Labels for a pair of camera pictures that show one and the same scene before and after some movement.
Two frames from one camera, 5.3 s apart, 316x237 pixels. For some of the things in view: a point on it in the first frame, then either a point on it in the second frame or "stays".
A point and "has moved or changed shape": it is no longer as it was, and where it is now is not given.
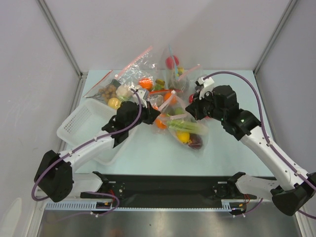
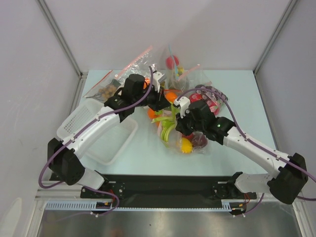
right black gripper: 195,109 -> 182,124
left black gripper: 151,113 -> 160,102
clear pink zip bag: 173,118 has moved or changed shape
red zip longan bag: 109,90 stays
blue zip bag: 175,76 stays
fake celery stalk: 181,125 has moved or changed shape
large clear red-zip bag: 140,73 stays
